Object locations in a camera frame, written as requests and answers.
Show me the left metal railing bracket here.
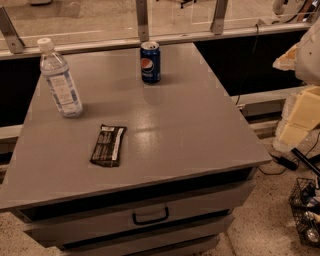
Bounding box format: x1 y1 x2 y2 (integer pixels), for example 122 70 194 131
0 6 25 54

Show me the blue pepsi can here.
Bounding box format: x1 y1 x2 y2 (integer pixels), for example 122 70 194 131
140 41 161 84

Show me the grey drawer cabinet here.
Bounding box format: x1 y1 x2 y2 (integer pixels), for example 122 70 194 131
0 43 270 256

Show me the black power adapter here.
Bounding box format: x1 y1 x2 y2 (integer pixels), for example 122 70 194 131
277 157 298 171

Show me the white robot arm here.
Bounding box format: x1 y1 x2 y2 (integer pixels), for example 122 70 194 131
273 19 320 152

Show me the black wire basket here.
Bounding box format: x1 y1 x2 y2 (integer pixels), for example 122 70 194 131
289 178 320 248

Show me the clear plastic water bottle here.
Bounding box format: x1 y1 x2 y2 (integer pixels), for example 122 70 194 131
37 38 83 118

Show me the metal railing bracket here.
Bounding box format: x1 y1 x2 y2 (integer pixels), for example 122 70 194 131
135 0 149 42
0 6 25 54
210 0 228 35

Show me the right metal railing bracket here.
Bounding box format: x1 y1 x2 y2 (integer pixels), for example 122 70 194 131
210 0 228 35

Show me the middle metal railing bracket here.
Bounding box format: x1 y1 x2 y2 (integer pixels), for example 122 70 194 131
135 0 149 42

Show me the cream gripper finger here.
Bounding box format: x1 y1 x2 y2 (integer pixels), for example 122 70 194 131
277 86 320 147
272 44 298 71

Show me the black drawer handle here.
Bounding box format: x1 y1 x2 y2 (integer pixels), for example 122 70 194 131
132 207 170 226

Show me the black rxbar chocolate wrapper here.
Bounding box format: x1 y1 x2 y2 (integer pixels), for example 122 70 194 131
90 124 127 168

